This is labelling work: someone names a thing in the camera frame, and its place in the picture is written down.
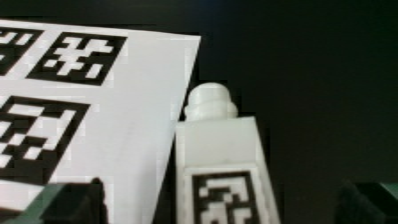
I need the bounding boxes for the white marker base plate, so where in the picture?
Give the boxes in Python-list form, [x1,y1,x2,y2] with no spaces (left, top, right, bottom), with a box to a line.
[0,19,200,224]

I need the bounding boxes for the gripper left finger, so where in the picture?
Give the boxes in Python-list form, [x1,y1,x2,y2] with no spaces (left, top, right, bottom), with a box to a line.
[0,178,108,224]

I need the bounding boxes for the white table leg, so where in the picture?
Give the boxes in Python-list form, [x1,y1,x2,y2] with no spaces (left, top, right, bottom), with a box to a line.
[175,83,280,224]

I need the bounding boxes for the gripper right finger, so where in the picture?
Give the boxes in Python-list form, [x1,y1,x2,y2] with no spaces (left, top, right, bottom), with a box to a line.
[333,182,398,224]

